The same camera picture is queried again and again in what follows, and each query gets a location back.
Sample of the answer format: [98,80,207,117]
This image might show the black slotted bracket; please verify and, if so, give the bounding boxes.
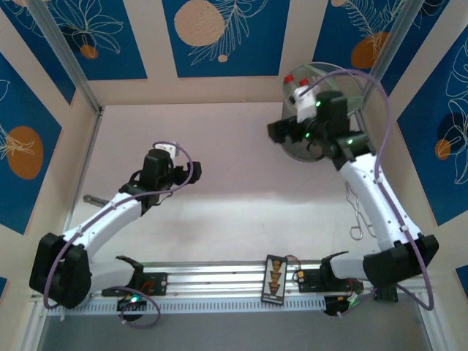
[374,284,398,303]

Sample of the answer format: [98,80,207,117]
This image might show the controller board green light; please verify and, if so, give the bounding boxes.
[116,290,148,312]
[324,295,358,317]

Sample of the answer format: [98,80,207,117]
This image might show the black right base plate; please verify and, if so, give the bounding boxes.
[298,268,363,293]

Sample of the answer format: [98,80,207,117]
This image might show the right controller board green light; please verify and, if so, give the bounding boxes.
[324,295,358,317]

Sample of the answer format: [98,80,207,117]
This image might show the black power distribution board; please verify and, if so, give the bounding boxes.
[262,254,286,304]

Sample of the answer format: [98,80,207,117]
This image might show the left controller board green light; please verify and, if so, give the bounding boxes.
[116,290,148,312]

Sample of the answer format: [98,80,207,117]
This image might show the white slotted cable duct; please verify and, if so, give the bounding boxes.
[47,296,327,317]

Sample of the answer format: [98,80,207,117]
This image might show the aluminium corner post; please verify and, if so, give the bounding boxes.
[364,0,427,97]
[26,0,102,115]

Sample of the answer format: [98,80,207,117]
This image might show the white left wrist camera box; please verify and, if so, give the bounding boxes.
[152,143,181,159]

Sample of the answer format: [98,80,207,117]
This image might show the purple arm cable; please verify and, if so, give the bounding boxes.
[301,69,436,317]
[42,141,194,329]

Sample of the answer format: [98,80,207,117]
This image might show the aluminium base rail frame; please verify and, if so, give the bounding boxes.
[31,259,436,305]

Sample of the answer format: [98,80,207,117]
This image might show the translucent grey round bin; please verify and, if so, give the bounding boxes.
[280,61,366,162]

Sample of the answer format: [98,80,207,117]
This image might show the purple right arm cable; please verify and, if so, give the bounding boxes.
[301,69,436,317]

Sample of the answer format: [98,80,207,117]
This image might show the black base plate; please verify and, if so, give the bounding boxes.
[101,272,168,297]
[298,268,363,293]

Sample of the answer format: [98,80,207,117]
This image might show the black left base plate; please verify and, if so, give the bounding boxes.
[101,272,168,297]

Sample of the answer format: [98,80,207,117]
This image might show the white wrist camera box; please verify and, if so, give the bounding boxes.
[290,86,318,124]
[152,143,181,159]

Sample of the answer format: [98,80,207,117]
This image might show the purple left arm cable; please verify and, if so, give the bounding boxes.
[42,141,194,329]

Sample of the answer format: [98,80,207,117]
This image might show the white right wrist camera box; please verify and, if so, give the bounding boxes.
[290,86,318,124]

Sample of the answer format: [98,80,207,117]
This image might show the aluminium side rail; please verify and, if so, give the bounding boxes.
[356,109,411,263]
[53,109,104,271]

